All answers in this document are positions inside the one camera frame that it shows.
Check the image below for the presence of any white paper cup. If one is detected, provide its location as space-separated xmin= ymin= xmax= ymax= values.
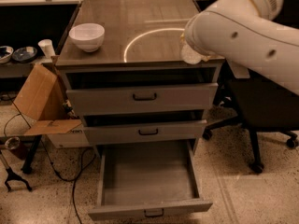
xmin=38 ymin=39 xmax=55 ymax=58

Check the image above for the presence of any white box with print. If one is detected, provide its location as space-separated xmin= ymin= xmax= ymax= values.
xmin=48 ymin=125 xmax=90 ymax=148

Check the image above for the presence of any white ceramic bowl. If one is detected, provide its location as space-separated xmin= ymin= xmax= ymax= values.
xmin=68 ymin=23 xmax=105 ymax=52

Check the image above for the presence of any grey bottom drawer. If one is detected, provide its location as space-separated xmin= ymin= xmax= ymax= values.
xmin=89 ymin=140 xmax=212 ymax=221

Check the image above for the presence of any grey top drawer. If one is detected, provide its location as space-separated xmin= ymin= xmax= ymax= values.
xmin=66 ymin=83 xmax=218 ymax=116

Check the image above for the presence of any brown cardboard box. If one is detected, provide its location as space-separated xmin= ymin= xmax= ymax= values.
xmin=14 ymin=64 xmax=81 ymax=136

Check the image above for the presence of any blue patterned dish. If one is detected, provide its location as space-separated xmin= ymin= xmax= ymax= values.
xmin=12 ymin=47 xmax=37 ymax=63

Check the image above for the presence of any black floor cable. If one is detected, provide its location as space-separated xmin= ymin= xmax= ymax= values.
xmin=3 ymin=91 xmax=97 ymax=224

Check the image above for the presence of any grey drawer cabinet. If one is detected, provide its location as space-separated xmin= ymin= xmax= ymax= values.
xmin=55 ymin=0 xmax=226 ymax=156

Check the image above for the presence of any blue white small bowl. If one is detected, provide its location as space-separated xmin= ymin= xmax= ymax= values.
xmin=0 ymin=46 xmax=14 ymax=63

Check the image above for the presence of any black office chair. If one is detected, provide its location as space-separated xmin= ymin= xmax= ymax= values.
xmin=203 ymin=58 xmax=299 ymax=173

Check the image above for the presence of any black metal stand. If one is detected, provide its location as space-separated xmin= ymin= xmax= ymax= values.
xmin=0 ymin=150 xmax=32 ymax=192

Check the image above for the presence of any clear plastic water bottle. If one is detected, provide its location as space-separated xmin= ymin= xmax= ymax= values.
xmin=180 ymin=44 xmax=202 ymax=64

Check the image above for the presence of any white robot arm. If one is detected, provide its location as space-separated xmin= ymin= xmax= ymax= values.
xmin=184 ymin=0 xmax=299 ymax=94

